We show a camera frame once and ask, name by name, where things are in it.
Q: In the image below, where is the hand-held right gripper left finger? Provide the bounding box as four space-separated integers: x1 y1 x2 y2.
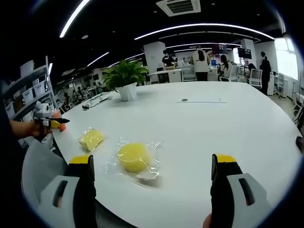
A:
35 154 97 228

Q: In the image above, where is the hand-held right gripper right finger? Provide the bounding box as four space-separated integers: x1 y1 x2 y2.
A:
210 153 274 228

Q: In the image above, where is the square yellow bagged silicone block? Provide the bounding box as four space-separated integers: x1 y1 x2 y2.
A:
78 127 107 152

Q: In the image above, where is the round yellow bagged silicone block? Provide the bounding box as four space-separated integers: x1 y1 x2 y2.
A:
104 137 164 189

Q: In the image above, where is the person's left hand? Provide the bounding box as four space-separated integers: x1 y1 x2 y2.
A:
10 120 53 138

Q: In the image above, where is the person's right hand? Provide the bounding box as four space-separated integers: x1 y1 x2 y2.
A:
202 213 212 228

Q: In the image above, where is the white plastic storage bin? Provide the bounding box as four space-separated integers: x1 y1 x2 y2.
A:
21 87 35 104
33 80 47 96
4 102 16 119

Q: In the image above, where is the grey metal storage rack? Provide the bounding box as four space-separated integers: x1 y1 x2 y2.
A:
2 56 58 122

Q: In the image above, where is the green plant in white pot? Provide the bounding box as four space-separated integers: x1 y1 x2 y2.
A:
102 59 149 102

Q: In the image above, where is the white flat table pad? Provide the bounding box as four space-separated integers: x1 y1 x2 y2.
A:
176 96 228 104

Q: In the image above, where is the long ceiling light strip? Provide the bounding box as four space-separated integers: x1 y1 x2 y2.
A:
134 23 276 40
59 0 90 38

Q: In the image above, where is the white counter desk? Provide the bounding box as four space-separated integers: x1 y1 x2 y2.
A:
147 68 182 84

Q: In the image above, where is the bright window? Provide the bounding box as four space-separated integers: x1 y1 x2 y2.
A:
275 38 299 81

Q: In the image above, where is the ceiling air conditioner vent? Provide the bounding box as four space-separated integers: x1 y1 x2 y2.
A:
156 0 201 17

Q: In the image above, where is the black cable with plug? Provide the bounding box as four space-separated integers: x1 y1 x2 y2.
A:
82 95 112 110

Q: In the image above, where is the wall screen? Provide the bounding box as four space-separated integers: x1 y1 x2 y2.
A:
237 47 253 59

